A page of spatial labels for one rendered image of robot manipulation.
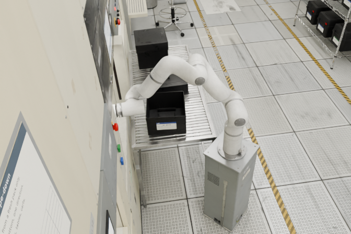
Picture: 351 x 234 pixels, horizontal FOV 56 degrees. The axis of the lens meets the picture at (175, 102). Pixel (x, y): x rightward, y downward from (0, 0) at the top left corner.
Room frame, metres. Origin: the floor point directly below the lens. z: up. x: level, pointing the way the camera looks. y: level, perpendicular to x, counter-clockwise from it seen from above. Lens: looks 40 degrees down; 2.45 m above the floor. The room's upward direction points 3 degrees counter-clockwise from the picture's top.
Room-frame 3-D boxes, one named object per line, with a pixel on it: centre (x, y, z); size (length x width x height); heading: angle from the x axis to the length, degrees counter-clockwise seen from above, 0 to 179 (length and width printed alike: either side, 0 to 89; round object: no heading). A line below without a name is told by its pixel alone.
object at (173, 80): (2.21, 0.05, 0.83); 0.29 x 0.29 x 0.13; 7
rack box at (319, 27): (3.95, -2.13, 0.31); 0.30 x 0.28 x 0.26; 5
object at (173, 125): (1.78, 0.07, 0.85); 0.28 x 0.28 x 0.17; 0
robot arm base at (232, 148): (1.47, -0.36, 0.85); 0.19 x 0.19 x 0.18
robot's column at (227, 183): (1.47, -0.36, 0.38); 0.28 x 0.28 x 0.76; 50
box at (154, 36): (2.63, 0.19, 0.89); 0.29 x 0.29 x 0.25; 7
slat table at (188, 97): (2.21, 0.08, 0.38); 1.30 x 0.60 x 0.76; 5
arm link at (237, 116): (1.43, -0.36, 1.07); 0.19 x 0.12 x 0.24; 2
